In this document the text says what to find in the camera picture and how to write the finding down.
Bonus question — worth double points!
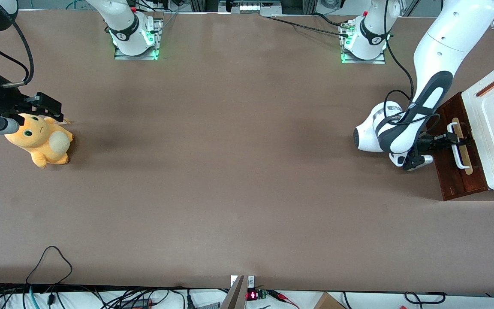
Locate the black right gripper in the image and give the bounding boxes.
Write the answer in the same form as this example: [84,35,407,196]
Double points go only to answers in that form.
[0,73,64,123]

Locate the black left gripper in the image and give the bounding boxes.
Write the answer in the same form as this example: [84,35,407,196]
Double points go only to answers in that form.
[414,133,473,159]

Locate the white drawer handle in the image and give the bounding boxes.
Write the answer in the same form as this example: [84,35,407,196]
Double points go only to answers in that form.
[446,122,471,170]

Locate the brown wooden drawer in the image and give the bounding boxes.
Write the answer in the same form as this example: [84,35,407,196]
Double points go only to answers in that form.
[428,92,488,201]

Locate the orange plush toy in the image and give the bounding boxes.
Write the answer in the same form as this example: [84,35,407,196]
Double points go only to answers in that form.
[4,113,75,169]

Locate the cardboard box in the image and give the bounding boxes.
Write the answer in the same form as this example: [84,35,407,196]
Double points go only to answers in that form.
[313,292,347,309]

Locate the black power adapter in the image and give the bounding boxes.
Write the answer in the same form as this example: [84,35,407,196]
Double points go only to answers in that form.
[120,298,153,309]

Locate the silver device with white lights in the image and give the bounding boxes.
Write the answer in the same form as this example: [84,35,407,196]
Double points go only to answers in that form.
[218,0,283,17]

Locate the red clip leads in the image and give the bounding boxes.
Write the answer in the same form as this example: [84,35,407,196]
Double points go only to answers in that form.
[268,290,300,308]

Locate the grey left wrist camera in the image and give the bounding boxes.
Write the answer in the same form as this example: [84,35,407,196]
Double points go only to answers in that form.
[403,154,434,172]

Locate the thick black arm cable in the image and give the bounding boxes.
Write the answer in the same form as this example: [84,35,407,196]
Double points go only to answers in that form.
[2,19,35,88]

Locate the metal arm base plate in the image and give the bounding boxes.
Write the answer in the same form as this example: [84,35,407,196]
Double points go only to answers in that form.
[340,21,387,65]
[113,17,163,61]

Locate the thin black looped cable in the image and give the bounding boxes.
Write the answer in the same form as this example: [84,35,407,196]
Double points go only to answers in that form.
[25,245,73,287]

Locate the black looped floor cable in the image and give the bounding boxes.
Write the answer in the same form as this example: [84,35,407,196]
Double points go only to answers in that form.
[404,291,447,305]

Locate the black cable on table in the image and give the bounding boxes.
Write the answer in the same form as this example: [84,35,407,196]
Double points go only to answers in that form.
[266,12,352,38]

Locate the white metal bracket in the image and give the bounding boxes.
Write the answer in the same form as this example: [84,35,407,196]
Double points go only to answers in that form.
[230,275,256,289]

